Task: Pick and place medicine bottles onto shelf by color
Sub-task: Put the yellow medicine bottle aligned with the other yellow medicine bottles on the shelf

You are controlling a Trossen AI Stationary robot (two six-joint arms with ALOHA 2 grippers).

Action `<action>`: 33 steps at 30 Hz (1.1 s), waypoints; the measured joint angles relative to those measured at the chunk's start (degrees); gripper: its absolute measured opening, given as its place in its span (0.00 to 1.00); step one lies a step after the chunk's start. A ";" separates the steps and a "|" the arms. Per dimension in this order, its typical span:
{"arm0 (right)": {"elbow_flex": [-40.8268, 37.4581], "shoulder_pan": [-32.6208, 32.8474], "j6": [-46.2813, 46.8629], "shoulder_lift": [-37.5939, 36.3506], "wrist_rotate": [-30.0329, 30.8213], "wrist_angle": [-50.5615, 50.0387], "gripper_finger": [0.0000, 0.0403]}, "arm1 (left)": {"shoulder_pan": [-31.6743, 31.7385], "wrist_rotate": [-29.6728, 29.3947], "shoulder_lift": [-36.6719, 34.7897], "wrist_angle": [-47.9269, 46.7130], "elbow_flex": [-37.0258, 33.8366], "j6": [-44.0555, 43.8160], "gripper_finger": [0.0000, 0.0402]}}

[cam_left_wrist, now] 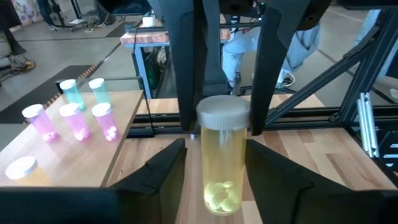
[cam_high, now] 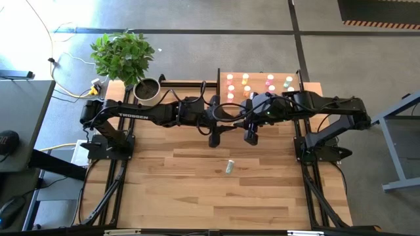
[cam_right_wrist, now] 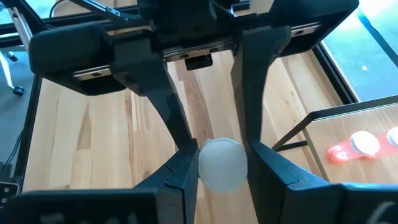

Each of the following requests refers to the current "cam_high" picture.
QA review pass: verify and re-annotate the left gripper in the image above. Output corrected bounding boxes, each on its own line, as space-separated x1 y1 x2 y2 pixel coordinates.
205 94 238 149

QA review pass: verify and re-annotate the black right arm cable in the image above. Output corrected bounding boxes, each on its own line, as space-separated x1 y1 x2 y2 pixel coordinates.
211 96 273 124

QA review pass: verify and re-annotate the blue metal table frame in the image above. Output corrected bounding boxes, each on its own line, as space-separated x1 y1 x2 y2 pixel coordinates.
362 90 420 193

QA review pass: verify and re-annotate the wooden shelf with black frame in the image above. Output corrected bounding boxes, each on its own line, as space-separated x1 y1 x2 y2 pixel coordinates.
215 68 311 121

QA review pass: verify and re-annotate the yellow extension cable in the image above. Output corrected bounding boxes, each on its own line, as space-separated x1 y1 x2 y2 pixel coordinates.
50 60 100 99

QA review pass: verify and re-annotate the white flat box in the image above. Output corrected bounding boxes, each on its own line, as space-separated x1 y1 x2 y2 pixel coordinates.
71 139 94 167

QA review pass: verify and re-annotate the black round pouch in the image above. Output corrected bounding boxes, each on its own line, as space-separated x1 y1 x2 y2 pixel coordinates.
0 130 20 156

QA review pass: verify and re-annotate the silver metal bracket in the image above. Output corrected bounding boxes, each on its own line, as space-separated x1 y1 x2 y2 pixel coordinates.
287 230 325 236
104 229 142 236

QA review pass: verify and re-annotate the green leafy plant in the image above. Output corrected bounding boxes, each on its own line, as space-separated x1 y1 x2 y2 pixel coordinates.
90 31 156 87

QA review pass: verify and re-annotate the white round plant pot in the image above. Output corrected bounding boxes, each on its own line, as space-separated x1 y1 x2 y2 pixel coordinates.
133 77 163 108

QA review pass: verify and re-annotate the black desk support beam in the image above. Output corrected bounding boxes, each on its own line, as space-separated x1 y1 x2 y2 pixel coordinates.
28 149 88 182

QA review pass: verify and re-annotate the black aluminium frame rail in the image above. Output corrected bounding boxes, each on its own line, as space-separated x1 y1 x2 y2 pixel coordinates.
293 108 350 229
19 225 420 236
78 85 140 227
157 73 218 89

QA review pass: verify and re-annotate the grey desk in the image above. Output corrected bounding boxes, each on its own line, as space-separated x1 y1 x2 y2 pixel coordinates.
0 79 56 174

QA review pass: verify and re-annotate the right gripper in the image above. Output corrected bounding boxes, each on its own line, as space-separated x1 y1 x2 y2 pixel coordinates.
233 120 260 146

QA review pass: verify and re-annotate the black computer mouse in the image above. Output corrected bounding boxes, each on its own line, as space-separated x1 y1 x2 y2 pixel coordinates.
0 195 26 231

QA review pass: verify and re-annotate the black mat orange striped edge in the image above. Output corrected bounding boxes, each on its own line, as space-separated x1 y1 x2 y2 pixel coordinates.
337 0 420 31

